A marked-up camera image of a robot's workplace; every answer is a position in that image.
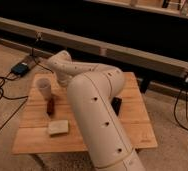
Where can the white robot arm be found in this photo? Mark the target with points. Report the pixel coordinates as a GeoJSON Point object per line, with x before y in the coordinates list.
{"type": "Point", "coordinates": [90, 90]}

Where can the blue power adapter box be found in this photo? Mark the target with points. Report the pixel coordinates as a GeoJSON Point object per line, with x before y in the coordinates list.
{"type": "Point", "coordinates": [20, 69]}

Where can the white sponge block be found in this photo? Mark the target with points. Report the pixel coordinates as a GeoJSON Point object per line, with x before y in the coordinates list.
{"type": "Point", "coordinates": [58, 127]}

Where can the black rectangular device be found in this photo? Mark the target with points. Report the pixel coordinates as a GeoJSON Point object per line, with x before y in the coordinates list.
{"type": "Point", "coordinates": [116, 104]}

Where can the wooden table board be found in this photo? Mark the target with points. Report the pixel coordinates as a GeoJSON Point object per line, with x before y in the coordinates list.
{"type": "Point", "coordinates": [32, 136]}

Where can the long metal rail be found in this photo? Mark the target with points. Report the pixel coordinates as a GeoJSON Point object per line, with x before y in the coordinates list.
{"type": "Point", "coordinates": [159, 63]}

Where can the small brown bottle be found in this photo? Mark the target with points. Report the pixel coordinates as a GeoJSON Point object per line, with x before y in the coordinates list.
{"type": "Point", "coordinates": [50, 107]}

